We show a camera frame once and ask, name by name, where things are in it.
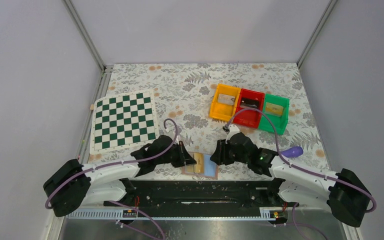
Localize gold card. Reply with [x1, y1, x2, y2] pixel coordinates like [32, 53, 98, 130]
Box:
[193, 152, 205, 174]
[264, 102, 284, 117]

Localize tan leather card holder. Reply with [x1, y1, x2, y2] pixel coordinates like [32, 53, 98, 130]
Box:
[182, 152, 219, 180]

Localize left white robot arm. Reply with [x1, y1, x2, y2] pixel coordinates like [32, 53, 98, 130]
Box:
[43, 135, 197, 217]

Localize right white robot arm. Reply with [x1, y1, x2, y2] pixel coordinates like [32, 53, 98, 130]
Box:
[210, 132, 371, 228]

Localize black card in red bin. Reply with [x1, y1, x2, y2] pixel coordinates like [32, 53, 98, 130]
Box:
[239, 98, 260, 109]

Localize gold card in green bin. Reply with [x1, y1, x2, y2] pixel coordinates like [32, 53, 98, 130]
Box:
[264, 102, 284, 117]

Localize yellow plastic bin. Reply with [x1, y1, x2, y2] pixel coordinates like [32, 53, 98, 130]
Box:
[209, 83, 241, 122]

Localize green plastic bin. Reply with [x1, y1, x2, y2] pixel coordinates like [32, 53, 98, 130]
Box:
[262, 93, 290, 135]

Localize red plastic bin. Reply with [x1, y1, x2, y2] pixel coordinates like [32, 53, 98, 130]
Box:
[233, 88, 265, 129]

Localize purple marker pen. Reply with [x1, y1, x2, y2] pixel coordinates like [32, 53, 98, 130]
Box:
[281, 146, 304, 158]

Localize green white chessboard mat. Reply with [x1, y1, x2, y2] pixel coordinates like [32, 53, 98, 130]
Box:
[89, 89, 160, 155]

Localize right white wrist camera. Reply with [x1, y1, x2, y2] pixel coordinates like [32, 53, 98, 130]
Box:
[227, 124, 240, 134]

